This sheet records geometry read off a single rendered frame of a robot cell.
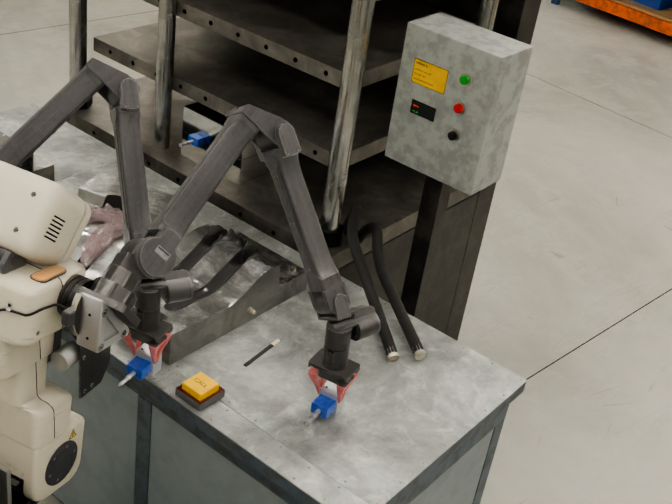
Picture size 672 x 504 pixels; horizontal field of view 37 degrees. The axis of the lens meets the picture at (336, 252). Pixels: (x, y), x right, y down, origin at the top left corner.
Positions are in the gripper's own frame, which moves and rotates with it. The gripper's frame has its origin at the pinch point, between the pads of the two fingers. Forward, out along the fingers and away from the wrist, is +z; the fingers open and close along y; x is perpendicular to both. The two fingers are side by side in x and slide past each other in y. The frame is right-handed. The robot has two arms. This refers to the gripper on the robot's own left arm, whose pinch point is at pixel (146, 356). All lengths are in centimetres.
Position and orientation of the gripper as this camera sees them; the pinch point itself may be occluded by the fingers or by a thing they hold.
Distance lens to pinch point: 234.9
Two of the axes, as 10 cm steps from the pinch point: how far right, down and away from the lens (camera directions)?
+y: -8.9, -3.2, 3.1
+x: -4.3, 4.2, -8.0
